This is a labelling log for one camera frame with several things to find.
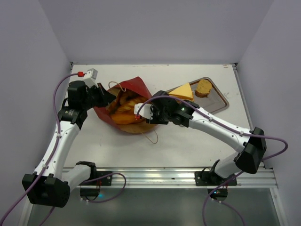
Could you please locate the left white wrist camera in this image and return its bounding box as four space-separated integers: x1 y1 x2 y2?
79 68 98 88

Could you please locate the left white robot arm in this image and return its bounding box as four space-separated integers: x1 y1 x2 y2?
22 81 116 208

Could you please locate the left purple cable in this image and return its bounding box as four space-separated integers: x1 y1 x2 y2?
0 73 127 224

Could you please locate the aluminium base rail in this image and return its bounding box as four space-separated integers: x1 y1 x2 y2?
30 167 276 189

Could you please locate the orange fake bread loaf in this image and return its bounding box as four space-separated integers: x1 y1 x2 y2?
110 113 145 125

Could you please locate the silver metal tray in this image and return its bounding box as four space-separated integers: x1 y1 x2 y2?
189 77 229 114

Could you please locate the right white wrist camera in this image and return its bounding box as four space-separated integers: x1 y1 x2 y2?
134 103 153 120

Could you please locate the fake brown toast slice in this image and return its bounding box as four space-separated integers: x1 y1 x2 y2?
195 79 212 97

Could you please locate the fake triangle sandwich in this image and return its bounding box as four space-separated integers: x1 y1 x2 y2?
168 83 194 101

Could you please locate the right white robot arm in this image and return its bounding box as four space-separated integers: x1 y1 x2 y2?
135 91 266 185

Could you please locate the braided fake bread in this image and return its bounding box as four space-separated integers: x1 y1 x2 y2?
107 90 146 114

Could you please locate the red brown paper bag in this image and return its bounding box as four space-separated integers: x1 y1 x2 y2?
94 77 156 137

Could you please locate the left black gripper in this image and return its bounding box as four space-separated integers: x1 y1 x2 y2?
81 82 116 110

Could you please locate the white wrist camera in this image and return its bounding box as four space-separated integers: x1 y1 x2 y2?
134 103 153 120
79 68 98 88

